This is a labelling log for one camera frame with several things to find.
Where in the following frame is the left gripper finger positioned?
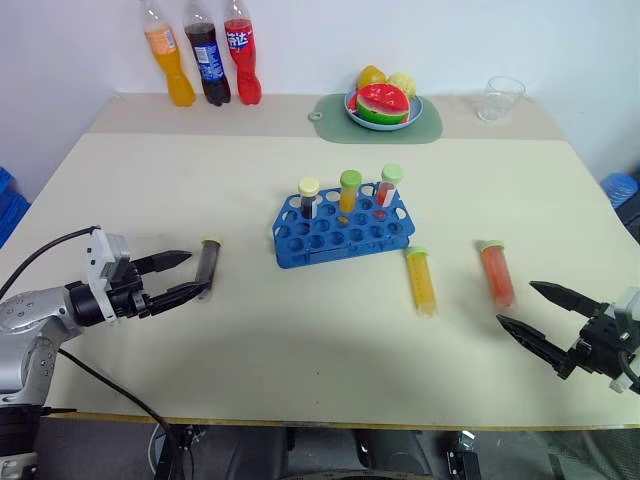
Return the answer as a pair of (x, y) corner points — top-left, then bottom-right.
(144, 279), (213, 318)
(133, 249), (194, 276)

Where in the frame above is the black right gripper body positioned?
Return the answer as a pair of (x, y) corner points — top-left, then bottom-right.
(552, 302), (640, 396)

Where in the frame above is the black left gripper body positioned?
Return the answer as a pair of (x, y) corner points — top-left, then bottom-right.
(102, 259), (152, 321)

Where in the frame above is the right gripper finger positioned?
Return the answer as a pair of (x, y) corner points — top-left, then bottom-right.
(528, 280), (612, 322)
(495, 314), (572, 372)

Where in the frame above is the dark liquid tube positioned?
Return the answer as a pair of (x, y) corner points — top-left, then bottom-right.
(193, 234), (226, 302)
(297, 176), (322, 222)

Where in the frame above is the red liquid tube, pale-green cap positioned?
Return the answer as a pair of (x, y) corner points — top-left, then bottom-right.
(474, 239), (518, 309)

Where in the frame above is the dark liquid tube, yellow cap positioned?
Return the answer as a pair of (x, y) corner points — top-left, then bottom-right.
(297, 176), (322, 222)

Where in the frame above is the blue test tube rack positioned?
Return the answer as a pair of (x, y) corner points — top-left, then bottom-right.
(271, 181), (417, 271)

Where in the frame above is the orange tube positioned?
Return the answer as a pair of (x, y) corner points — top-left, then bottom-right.
(337, 169), (363, 225)

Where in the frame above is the red liquid tube, bright-green cap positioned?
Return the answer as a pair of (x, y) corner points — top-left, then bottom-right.
(374, 163), (405, 220)

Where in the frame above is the blue ribbed plastic object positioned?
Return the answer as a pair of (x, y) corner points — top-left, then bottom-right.
(599, 171), (640, 204)

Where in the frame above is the blue plastic crate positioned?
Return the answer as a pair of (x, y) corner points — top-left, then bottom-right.
(0, 165), (33, 250)

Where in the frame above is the dark rounded shape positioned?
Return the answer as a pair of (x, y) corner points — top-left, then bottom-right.
(352, 429), (451, 480)

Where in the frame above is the orange soda bottle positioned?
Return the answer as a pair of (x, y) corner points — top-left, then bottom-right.
(139, 0), (198, 108)

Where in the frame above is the cola bottle with blue label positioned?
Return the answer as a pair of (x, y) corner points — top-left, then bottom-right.
(182, 0), (233, 108)

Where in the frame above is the clear plastic cup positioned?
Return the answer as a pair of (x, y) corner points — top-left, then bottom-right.
(475, 75), (527, 123)

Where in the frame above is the red soda bottle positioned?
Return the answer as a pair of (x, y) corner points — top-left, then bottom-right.
(222, 0), (264, 107)

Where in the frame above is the green silicone mat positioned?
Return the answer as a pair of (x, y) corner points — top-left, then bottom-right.
(306, 92), (445, 146)

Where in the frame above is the light blue plate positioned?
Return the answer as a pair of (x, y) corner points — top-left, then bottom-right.
(343, 90), (425, 133)

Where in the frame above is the toy watermelon slice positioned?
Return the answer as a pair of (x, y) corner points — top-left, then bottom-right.
(355, 83), (412, 127)

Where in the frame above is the yellow toy fruit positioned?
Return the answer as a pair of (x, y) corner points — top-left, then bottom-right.
(385, 72), (419, 99)

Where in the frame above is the orange toy fruit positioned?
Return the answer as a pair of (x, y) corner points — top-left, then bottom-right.
(356, 64), (388, 92)

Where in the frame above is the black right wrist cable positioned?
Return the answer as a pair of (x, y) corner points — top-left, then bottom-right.
(618, 349), (640, 389)

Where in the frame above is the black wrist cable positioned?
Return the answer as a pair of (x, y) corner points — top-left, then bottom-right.
(618, 349), (640, 389)
(0, 225), (101, 299)

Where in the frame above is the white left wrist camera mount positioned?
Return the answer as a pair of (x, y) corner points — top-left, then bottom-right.
(81, 227), (133, 326)

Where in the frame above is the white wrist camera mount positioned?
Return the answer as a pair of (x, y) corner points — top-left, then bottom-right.
(609, 286), (640, 396)
(81, 227), (133, 326)

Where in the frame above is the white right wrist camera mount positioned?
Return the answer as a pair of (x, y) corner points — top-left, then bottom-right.
(609, 286), (640, 396)

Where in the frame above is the long black cable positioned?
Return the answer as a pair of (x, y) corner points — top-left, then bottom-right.
(55, 348), (182, 480)

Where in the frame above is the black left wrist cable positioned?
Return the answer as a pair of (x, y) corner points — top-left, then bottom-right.
(0, 225), (101, 299)

